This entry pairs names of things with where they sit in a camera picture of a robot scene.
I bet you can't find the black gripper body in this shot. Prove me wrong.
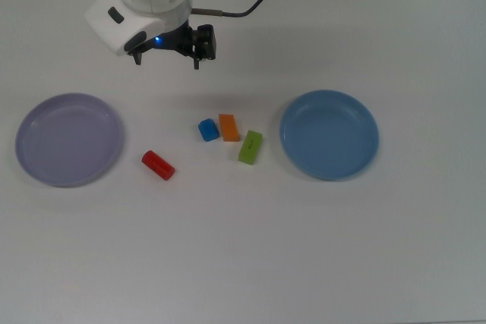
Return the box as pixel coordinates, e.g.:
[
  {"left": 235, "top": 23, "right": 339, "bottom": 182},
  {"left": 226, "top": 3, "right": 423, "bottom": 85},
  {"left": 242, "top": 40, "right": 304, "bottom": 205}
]
[{"left": 150, "top": 20, "right": 194, "bottom": 55}]

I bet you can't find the blue rounded block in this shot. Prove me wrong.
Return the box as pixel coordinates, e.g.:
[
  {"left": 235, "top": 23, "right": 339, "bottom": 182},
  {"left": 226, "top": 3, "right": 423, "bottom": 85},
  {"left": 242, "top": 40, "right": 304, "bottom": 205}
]
[{"left": 197, "top": 118, "right": 221, "bottom": 143}]

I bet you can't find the orange rectangular block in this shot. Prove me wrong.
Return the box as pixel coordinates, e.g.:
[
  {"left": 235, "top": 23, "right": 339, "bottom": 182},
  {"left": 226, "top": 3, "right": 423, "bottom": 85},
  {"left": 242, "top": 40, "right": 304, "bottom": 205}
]
[{"left": 218, "top": 113, "right": 241, "bottom": 143}]

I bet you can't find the red cylinder block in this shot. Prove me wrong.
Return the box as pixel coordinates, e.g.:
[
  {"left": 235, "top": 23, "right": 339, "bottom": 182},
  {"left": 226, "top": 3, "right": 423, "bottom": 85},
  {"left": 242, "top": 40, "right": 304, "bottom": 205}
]
[{"left": 141, "top": 149, "right": 176, "bottom": 182}]

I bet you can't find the green rectangular block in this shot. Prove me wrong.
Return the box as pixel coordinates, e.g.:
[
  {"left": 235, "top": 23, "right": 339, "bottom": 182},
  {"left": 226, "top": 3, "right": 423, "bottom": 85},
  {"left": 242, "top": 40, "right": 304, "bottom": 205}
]
[{"left": 238, "top": 130, "right": 264, "bottom": 166}]

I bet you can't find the purple plate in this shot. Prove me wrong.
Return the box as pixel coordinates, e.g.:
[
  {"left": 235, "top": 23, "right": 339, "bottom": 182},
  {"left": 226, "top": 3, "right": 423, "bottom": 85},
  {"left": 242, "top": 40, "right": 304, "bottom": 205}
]
[{"left": 14, "top": 92, "right": 125, "bottom": 189}]

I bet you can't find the blue plate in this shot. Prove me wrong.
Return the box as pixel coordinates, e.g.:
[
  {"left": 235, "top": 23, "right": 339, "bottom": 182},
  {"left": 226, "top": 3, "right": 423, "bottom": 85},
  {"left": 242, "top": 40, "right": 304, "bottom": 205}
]
[{"left": 279, "top": 90, "right": 380, "bottom": 182}]

